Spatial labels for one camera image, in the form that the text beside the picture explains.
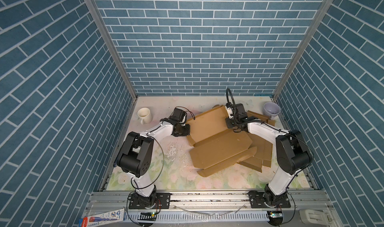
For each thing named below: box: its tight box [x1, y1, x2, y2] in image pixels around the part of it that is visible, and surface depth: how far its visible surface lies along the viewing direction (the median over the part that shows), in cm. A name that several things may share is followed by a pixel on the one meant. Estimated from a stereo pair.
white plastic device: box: [299, 209, 333, 226], surface depth 69 cm
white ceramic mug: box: [137, 107, 152, 125], surface depth 101 cm
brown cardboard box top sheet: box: [186, 105, 258, 178], surface depth 91 cm
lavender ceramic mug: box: [263, 102, 281, 117], surface depth 110 cm
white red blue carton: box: [79, 208, 125, 227], surface depth 69 cm
